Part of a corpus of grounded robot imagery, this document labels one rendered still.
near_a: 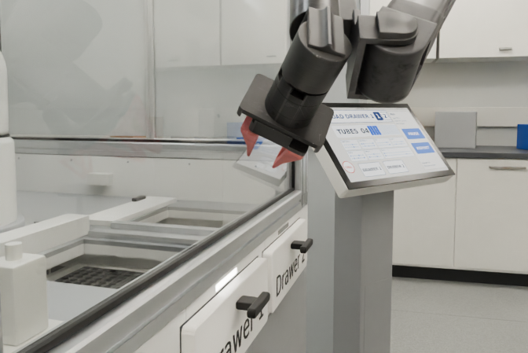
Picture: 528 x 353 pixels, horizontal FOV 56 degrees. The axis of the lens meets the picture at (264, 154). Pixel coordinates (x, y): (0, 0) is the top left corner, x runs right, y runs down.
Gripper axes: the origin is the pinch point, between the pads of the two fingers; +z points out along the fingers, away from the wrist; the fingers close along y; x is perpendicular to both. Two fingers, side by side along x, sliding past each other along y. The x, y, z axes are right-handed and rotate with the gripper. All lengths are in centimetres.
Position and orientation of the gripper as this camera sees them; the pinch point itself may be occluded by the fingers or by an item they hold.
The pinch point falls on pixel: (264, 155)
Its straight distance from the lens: 63.2
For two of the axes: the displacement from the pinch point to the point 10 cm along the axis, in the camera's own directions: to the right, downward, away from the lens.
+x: -3.1, 6.9, -6.5
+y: -9.0, -4.3, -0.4
